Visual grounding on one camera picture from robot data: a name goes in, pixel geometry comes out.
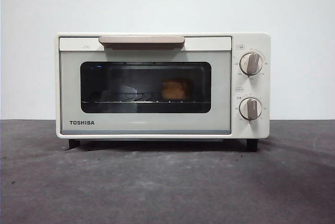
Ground temperature knob with beige grip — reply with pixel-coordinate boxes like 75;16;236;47
239;52;264;75

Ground white Toshiba toaster oven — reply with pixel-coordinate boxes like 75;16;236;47
54;32;272;153

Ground wire oven rack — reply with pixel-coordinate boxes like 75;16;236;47
81;92;210;105

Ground golden brown bread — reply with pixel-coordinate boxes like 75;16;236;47
160;77;193;100

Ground timer knob with beige grip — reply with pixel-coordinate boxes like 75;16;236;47
239;97;263;120

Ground glass oven door with handle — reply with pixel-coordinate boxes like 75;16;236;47
59;35;233;135

